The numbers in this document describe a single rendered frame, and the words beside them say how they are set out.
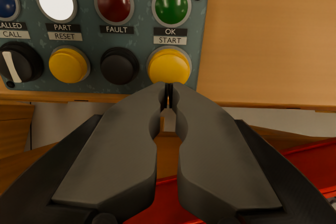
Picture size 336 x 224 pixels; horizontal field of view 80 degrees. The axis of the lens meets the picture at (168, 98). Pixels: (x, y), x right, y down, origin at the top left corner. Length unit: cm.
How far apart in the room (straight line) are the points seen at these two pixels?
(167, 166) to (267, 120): 96
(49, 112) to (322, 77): 117
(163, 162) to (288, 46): 19
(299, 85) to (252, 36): 6
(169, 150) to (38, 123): 104
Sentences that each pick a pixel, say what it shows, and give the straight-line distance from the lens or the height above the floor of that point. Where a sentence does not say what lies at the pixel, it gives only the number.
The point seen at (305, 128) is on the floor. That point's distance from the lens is 131.
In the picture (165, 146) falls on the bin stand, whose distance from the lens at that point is 28.
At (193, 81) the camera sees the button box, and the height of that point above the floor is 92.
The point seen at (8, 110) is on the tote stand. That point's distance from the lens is 113.
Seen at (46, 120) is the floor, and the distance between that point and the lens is 124.
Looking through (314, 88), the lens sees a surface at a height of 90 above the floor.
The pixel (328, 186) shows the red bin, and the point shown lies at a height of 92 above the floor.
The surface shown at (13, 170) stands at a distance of 69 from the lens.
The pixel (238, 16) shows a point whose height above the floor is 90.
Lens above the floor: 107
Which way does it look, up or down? 87 degrees down
